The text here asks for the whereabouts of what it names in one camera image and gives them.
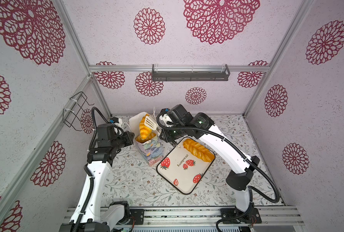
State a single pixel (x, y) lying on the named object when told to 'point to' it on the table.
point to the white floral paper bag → (151, 151)
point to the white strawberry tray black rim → (183, 168)
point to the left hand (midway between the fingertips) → (133, 137)
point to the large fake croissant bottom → (145, 131)
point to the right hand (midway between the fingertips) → (160, 133)
